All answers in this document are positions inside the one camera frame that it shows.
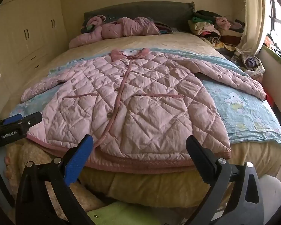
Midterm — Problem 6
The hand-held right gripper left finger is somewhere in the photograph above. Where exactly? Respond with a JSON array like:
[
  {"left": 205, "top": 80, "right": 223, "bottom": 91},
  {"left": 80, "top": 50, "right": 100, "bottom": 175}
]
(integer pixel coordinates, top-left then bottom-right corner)
[{"left": 15, "top": 135, "right": 94, "bottom": 225}]

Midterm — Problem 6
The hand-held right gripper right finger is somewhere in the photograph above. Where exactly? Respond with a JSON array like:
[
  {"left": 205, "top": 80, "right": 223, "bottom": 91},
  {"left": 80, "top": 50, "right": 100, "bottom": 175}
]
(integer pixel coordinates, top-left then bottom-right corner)
[{"left": 186, "top": 135, "right": 265, "bottom": 225}]

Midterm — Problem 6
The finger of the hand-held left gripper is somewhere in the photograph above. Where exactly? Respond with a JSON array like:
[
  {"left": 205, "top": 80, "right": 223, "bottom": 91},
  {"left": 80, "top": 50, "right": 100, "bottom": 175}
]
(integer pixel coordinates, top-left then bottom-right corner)
[
  {"left": 3, "top": 114, "right": 23, "bottom": 125},
  {"left": 20, "top": 112, "right": 43, "bottom": 128}
]

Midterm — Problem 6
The pink quilted jacket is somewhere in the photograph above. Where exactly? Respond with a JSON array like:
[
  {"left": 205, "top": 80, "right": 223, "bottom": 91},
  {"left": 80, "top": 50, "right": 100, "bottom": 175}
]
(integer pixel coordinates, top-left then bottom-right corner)
[{"left": 21, "top": 48, "right": 267, "bottom": 167}]

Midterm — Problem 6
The floral bag of clothes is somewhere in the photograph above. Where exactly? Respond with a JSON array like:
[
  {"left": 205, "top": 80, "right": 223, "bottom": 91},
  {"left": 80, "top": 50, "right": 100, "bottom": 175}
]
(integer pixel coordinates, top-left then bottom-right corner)
[{"left": 231, "top": 48, "right": 265, "bottom": 82}]

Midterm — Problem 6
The pile of folded clothes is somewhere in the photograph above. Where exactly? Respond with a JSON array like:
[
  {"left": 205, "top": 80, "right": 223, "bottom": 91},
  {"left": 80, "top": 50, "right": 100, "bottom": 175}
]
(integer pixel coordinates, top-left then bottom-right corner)
[{"left": 187, "top": 10, "right": 246, "bottom": 52}]

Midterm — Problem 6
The blue cartoon cat blanket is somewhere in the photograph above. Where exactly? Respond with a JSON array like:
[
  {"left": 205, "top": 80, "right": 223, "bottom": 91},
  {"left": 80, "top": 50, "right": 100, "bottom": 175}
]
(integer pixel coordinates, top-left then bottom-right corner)
[{"left": 10, "top": 49, "right": 281, "bottom": 149}]

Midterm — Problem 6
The green cloth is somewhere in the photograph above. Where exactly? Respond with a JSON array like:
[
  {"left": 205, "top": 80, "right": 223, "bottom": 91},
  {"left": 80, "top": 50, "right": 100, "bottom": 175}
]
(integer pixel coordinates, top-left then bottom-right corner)
[{"left": 87, "top": 202, "right": 162, "bottom": 225}]

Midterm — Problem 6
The cream built-in wardrobe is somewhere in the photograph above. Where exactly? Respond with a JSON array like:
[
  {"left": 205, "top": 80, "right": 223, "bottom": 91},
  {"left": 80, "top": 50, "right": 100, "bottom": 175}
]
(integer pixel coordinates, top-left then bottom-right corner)
[{"left": 0, "top": 0, "right": 69, "bottom": 115}]

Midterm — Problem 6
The dark green small garment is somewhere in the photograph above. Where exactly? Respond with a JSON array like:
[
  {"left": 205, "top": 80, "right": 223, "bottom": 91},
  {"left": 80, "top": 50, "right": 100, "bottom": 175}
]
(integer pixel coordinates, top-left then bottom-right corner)
[{"left": 81, "top": 23, "right": 96, "bottom": 34}]

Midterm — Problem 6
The bed with beige bedspread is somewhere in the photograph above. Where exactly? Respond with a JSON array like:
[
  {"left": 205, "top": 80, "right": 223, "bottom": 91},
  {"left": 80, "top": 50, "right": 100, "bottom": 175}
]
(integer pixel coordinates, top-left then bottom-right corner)
[{"left": 0, "top": 31, "right": 281, "bottom": 208}]

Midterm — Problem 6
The pink puffer coat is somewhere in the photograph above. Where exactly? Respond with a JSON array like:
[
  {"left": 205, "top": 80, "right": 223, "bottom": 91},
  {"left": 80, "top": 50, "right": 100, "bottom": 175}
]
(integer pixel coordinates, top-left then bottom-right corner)
[{"left": 69, "top": 16, "right": 161, "bottom": 49}]

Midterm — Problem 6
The colourful cloth on windowsill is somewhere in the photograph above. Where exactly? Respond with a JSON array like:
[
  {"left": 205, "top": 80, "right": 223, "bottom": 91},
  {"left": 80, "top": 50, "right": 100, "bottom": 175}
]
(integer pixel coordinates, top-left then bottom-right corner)
[{"left": 262, "top": 34, "right": 281, "bottom": 69}]

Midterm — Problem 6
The striped dark garment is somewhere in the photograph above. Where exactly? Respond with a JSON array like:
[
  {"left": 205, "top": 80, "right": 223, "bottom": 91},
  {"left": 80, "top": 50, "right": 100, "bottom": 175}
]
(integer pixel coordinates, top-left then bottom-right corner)
[{"left": 153, "top": 21, "right": 179, "bottom": 34}]

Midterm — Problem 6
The cream curtain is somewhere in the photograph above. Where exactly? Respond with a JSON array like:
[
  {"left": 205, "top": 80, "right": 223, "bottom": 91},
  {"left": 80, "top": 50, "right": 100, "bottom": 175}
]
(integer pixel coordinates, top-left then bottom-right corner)
[{"left": 236, "top": 0, "right": 275, "bottom": 57}]

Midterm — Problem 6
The grey padded headboard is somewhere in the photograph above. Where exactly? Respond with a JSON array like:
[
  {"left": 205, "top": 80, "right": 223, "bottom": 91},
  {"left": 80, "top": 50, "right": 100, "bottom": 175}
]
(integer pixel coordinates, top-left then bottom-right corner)
[{"left": 83, "top": 1, "right": 195, "bottom": 32}]

